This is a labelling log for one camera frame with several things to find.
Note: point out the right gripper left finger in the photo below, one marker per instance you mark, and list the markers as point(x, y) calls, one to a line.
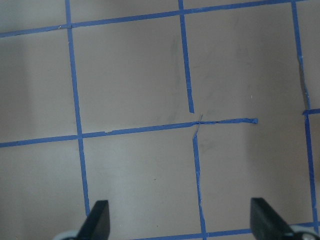
point(97, 225)

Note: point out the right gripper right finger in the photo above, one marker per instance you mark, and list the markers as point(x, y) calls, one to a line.
point(267, 224)

